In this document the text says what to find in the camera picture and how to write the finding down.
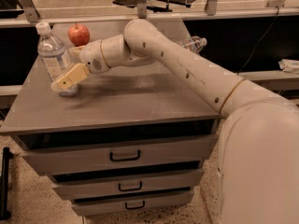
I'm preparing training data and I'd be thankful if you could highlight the metal railing frame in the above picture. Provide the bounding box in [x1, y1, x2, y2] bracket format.
[0, 0, 299, 28]

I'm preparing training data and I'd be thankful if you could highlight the top grey drawer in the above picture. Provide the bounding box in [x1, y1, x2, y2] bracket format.
[22, 134, 217, 175]

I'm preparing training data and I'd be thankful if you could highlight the clear crushed plastic bottle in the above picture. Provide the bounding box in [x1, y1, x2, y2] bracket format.
[178, 35, 207, 54]

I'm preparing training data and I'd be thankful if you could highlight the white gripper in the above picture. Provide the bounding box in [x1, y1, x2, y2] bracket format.
[51, 40, 110, 91]

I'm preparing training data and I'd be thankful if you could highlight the middle grey drawer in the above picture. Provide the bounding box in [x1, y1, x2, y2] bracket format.
[52, 168, 203, 201]

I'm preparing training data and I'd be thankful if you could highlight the red apple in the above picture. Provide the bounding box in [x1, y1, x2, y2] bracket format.
[68, 23, 90, 46]

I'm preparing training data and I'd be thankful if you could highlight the black stand at left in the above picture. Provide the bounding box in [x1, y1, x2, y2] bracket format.
[0, 147, 13, 221]

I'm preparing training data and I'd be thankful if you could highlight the blue label plastic water bottle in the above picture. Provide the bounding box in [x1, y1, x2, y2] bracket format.
[35, 21, 78, 97]

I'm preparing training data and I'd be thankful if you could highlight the grey drawer cabinet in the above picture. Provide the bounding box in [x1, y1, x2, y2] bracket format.
[0, 18, 226, 217]

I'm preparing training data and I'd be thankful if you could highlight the grey drawer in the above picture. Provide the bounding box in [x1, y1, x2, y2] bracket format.
[72, 189, 193, 216]
[22, 134, 217, 175]
[52, 168, 203, 201]

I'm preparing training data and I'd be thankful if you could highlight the black cable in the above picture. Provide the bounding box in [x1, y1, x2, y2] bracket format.
[236, 5, 280, 76]

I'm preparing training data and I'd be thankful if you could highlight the bottom grey drawer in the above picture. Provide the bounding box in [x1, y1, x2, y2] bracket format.
[72, 189, 193, 216]

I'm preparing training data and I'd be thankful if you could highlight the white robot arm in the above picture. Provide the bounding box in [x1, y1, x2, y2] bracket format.
[51, 19, 299, 224]

